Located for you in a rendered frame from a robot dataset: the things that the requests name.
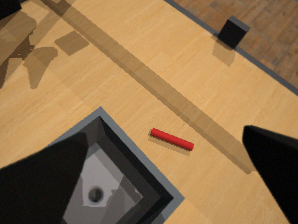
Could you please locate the white flat plate with hole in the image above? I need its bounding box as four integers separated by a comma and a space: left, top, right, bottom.
63, 148, 142, 224

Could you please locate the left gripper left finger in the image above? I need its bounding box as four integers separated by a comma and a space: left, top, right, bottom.
0, 132, 88, 224

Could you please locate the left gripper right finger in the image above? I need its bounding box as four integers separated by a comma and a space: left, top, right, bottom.
242, 125, 298, 224

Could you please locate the red cylinder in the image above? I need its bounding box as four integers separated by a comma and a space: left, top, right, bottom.
150, 128, 194, 151

